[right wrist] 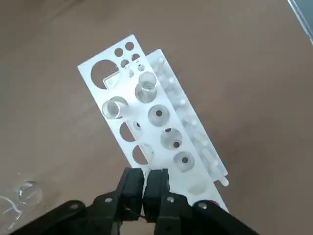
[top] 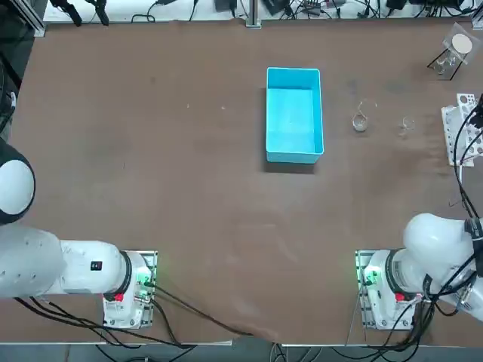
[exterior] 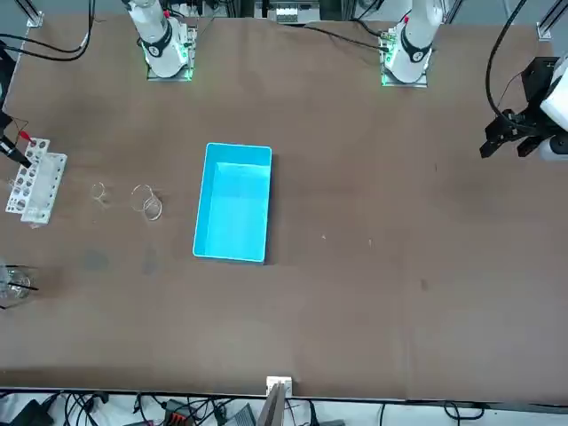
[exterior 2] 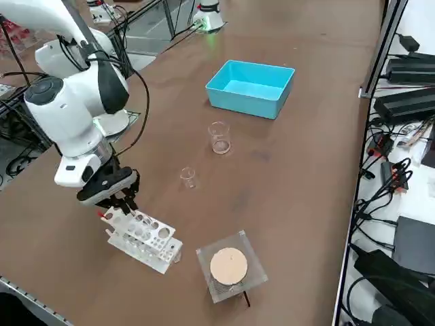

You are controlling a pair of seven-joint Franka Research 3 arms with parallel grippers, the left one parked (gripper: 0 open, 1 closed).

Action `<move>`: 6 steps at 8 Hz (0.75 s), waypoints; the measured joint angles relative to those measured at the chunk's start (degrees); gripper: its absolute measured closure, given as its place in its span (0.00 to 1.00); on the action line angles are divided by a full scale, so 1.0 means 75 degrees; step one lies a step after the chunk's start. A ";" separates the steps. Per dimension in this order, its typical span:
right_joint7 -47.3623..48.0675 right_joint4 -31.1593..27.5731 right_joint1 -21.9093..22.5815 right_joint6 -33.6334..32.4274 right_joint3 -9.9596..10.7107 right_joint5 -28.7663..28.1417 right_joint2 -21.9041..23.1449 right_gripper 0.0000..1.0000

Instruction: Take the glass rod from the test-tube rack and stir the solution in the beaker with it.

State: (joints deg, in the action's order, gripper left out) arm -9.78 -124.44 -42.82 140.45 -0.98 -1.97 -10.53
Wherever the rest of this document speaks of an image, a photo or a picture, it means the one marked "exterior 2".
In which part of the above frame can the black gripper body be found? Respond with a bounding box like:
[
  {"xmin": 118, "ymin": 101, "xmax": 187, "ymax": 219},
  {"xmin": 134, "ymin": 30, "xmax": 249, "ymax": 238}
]
[{"xmin": 77, "ymin": 166, "xmax": 133, "ymax": 206}]

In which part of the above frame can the glass test tube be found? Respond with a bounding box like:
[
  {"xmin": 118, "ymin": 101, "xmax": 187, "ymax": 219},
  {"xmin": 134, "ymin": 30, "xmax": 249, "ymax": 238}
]
[{"xmin": 137, "ymin": 211, "xmax": 154, "ymax": 229}]

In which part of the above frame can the small glass beaker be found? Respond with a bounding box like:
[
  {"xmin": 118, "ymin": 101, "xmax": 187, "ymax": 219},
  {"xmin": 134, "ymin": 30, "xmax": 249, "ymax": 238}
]
[{"xmin": 179, "ymin": 166, "xmax": 199, "ymax": 190}]

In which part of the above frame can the white test-tube rack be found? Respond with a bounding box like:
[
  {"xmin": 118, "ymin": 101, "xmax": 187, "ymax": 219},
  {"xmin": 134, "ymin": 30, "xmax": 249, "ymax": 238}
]
[{"xmin": 103, "ymin": 200, "xmax": 184, "ymax": 274}]

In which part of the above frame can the large glass beaker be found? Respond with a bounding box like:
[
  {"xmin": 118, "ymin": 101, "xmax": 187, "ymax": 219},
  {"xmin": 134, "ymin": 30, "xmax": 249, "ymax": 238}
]
[{"xmin": 206, "ymin": 121, "xmax": 232, "ymax": 156}]

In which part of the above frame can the blue plastic bin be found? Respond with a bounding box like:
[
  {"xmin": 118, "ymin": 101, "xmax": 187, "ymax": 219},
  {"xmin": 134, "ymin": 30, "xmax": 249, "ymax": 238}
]
[{"xmin": 205, "ymin": 60, "xmax": 296, "ymax": 120}]

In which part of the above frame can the white machine base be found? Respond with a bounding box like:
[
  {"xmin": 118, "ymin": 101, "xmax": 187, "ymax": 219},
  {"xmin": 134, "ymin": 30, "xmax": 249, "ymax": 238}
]
[{"xmin": 86, "ymin": 0, "xmax": 119, "ymax": 25}]

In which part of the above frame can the clear shelf with red packets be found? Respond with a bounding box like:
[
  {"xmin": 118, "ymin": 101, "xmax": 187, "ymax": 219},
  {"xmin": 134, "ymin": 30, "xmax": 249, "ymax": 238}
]
[{"xmin": 0, "ymin": 16, "xmax": 39, "ymax": 58}]

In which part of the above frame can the black hub with orange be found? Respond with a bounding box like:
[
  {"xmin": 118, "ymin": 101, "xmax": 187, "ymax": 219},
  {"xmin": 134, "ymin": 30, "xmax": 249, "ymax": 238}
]
[
  {"xmin": 368, "ymin": 131, "xmax": 396, "ymax": 158},
  {"xmin": 379, "ymin": 160, "xmax": 411, "ymax": 195}
]

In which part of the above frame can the black bag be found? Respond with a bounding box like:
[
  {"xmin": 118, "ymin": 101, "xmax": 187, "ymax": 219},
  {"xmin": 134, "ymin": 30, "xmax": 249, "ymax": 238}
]
[{"xmin": 349, "ymin": 242, "xmax": 435, "ymax": 326}]

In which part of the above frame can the long black power brick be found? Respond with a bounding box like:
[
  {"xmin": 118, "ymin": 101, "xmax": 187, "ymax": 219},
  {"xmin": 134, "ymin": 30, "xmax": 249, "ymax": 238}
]
[{"xmin": 373, "ymin": 86, "xmax": 435, "ymax": 124}]

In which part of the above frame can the white side bench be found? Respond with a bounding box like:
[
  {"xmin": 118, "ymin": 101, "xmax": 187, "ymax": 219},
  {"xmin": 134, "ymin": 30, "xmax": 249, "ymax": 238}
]
[{"xmin": 334, "ymin": 32, "xmax": 435, "ymax": 326}]

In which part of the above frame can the dark grey flat box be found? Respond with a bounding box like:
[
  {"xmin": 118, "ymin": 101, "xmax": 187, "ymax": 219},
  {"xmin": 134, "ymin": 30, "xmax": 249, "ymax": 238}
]
[{"xmin": 393, "ymin": 215, "xmax": 435, "ymax": 274}]

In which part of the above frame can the small black adapter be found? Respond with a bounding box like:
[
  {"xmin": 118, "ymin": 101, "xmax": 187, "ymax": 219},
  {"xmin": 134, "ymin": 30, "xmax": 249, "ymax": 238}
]
[{"xmin": 396, "ymin": 33, "xmax": 421, "ymax": 52}]

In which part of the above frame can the metal base plate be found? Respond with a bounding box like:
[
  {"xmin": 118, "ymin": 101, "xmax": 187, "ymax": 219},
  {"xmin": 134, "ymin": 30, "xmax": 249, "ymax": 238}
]
[{"xmin": 93, "ymin": 109, "xmax": 141, "ymax": 139}]

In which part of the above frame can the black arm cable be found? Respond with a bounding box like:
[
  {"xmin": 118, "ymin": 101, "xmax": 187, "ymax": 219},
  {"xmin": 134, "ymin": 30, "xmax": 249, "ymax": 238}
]
[{"xmin": 84, "ymin": 50, "xmax": 151, "ymax": 159}]

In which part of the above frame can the wire gauze with round pad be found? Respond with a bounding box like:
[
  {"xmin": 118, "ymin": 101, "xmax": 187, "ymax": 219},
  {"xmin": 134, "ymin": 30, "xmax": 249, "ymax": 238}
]
[{"xmin": 195, "ymin": 230, "xmax": 269, "ymax": 304}]

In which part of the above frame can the aluminium camera post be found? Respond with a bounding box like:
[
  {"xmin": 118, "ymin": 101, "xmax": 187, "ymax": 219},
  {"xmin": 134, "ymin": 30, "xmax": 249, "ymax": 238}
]
[{"xmin": 359, "ymin": 0, "xmax": 408, "ymax": 100}]

